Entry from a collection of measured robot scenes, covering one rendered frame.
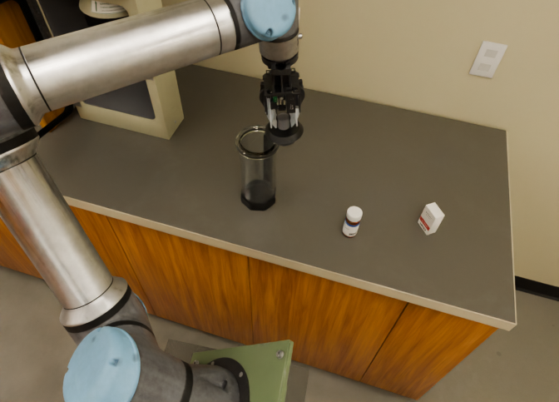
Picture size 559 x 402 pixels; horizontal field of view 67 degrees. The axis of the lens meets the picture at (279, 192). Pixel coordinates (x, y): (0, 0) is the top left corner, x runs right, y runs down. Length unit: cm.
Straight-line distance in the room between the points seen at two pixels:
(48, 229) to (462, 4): 118
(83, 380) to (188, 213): 62
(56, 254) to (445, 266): 89
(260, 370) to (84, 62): 51
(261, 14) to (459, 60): 99
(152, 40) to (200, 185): 75
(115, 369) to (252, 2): 50
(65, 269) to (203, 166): 68
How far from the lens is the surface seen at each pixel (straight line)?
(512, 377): 222
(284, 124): 98
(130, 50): 55
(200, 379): 73
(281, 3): 59
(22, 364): 223
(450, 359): 149
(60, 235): 71
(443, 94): 156
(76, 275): 73
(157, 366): 68
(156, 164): 133
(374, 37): 146
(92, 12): 126
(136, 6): 115
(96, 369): 66
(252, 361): 76
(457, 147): 148
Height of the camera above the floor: 189
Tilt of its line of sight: 51 degrees down
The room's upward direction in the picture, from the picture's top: 2 degrees clockwise
